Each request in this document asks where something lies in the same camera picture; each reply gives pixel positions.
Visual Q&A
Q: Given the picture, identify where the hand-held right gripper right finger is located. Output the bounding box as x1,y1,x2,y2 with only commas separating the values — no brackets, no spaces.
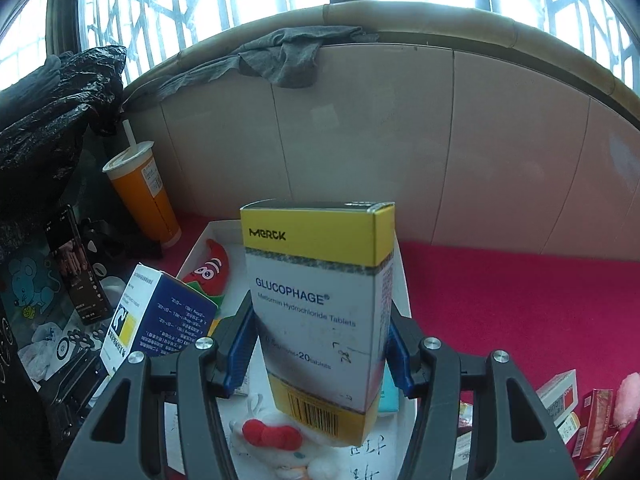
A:
385,305,586,480

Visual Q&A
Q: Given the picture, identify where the white plastic bag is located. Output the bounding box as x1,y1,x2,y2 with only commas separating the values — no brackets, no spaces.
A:
20,325,66,381

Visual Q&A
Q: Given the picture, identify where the smartphone with lit screen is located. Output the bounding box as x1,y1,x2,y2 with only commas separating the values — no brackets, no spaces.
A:
45,205,113,326

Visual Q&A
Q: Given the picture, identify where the white red medicine box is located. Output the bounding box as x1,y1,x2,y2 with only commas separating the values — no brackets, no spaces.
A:
537,369,581,423

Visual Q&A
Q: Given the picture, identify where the white cardboard box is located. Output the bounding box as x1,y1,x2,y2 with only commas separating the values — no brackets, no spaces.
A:
165,217,418,480

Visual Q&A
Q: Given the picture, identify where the pink towel blanket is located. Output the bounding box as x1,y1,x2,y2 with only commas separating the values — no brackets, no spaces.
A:
165,212,640,480

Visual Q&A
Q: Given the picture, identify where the blue white medicine box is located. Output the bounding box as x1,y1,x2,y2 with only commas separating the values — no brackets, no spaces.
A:
100,263,221,376

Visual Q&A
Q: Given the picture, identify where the yellow white medicine box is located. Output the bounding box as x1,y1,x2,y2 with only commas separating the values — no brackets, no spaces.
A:
240,200,397,448

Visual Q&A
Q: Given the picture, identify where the small teal box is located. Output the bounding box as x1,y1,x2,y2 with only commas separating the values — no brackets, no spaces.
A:
377,365,401,413

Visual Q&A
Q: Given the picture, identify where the orange drink cup with straw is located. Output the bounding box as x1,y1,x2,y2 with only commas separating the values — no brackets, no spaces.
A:
102,119,181,248

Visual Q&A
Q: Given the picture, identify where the pink plush ball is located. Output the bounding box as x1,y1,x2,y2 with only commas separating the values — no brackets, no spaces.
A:
615,372,640,428

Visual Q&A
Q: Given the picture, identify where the dark red small box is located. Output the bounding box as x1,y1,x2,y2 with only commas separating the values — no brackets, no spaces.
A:
580,389,617,461

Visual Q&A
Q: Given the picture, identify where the red chili plush toy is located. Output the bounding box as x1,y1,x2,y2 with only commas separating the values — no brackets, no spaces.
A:
180,239,231,308

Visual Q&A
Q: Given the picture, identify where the black plastic bag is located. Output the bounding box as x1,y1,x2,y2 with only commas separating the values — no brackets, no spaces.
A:
0,45,128,221

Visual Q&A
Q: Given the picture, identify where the black paw print cloth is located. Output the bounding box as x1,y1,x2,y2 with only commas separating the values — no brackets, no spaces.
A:
0,310,108,480

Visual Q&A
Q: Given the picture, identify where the blue mouse print bag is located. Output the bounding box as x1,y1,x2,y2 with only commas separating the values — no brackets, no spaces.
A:
0,255,66,321

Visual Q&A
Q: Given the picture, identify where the grey cloth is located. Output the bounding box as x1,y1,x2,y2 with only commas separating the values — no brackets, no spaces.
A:
127,25,381,106

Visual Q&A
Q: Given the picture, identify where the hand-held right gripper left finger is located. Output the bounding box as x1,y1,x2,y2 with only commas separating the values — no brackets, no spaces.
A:
57,290,258,480

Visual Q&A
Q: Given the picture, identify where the white plush with red bow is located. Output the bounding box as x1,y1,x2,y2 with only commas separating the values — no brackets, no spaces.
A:
229,392,351,480

